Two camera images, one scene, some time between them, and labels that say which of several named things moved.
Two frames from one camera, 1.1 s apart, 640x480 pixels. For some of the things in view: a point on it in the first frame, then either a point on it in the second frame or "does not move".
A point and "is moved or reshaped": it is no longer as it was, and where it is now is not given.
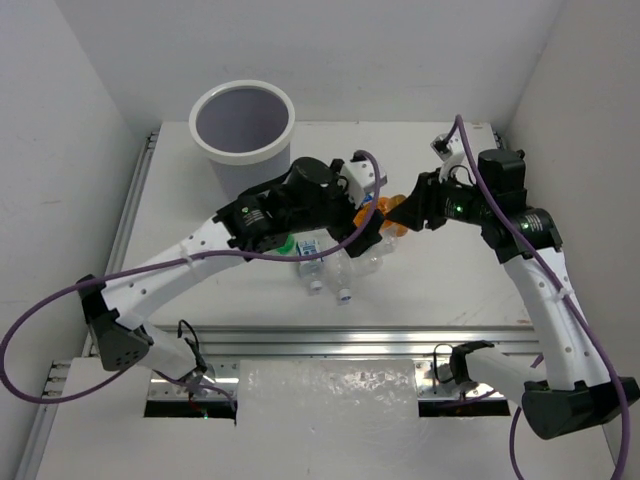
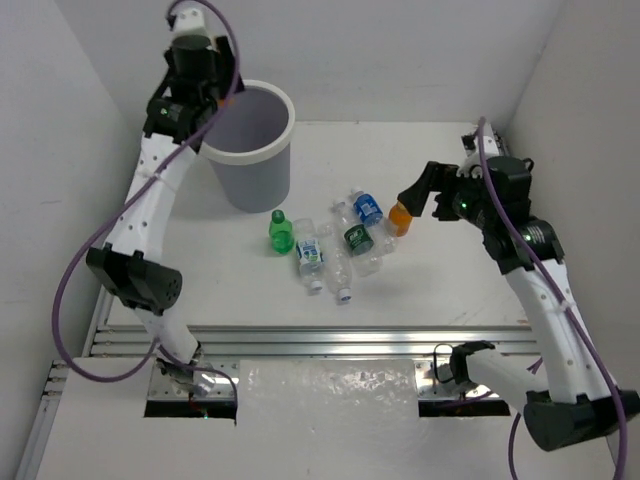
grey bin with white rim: (244, 127) does not move
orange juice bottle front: (361, 215) → (226, 103)
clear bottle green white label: (311, 270) does not move
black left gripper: (347, 220) → (220, 55)
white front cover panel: (327, 391) does not move
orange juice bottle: (386, 204) is moved or reshaped
